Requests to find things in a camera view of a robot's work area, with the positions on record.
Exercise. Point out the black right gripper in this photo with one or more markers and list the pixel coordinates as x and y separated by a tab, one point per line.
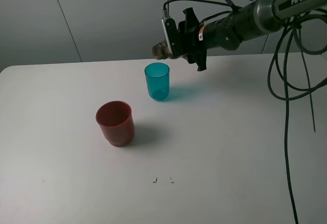
196	38

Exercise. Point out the smoky transparent water bottle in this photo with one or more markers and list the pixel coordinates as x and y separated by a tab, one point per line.
161	51

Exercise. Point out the teal translucent plastic cup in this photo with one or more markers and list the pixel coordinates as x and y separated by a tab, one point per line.
158	80

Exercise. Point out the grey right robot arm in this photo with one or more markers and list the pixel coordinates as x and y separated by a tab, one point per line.
247	20

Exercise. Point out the red plastic cup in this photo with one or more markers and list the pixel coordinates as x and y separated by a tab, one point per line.
116	123

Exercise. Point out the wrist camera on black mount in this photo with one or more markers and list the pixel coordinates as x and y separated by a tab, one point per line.
172	37

